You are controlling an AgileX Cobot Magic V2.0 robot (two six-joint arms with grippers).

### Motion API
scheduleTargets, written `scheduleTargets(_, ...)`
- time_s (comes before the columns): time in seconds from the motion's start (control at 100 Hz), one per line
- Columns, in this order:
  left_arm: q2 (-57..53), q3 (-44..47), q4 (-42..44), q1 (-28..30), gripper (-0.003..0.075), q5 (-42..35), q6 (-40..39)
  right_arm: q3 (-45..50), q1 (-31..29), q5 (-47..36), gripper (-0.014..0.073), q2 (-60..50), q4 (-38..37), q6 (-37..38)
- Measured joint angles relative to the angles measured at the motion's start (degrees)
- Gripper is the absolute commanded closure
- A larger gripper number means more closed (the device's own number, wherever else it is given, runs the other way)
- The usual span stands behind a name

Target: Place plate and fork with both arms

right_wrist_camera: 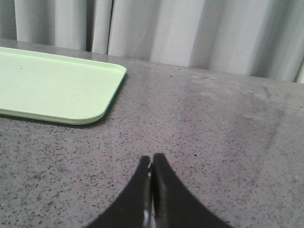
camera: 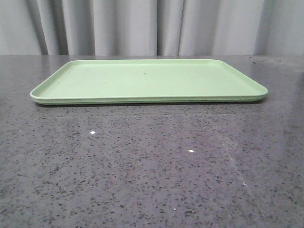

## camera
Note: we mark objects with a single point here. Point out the grey pleated curtain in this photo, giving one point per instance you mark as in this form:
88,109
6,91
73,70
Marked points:
152,27

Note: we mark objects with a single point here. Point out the light green plastic tray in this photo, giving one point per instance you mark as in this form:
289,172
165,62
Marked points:
136,81

